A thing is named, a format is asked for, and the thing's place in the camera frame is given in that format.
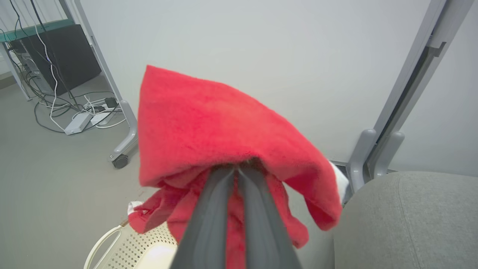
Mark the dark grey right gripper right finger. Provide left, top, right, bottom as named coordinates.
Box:
left=238, top=167, right=302, bottom=269

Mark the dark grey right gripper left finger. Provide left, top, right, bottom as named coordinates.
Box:
left=170, top=166, right=237, bottom=269

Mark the red jersey with lettering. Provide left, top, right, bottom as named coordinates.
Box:
left=127, top=65, right=350, bottom=269

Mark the grey fabric sofa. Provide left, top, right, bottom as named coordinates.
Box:
left=333, top=171, right=478, bottom=269

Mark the white perforated laundry basket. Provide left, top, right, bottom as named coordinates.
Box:
left=83, top=220, right=180, bottom=269

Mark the short white power strip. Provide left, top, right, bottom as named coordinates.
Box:
left=90, top=109, right=117, bottom=126

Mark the long white power strip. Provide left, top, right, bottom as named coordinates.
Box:
left=64, top=112, right=94, bottom=135

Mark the wide white partition panel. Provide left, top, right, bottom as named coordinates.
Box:
left=59, top=0, right=437, bottom=195

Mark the black computer tower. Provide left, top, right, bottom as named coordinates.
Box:
left=9, top=24, right=102, bottom=96

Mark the desk with green top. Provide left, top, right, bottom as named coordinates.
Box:
left=0, top=19, right=75, bottom=101

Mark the black floor cable loop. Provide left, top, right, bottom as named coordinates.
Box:
left=34, top=91, right=116, bottom=134

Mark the thin white cable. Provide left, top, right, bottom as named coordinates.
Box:
left=35, top=22, right=66, bottom=132

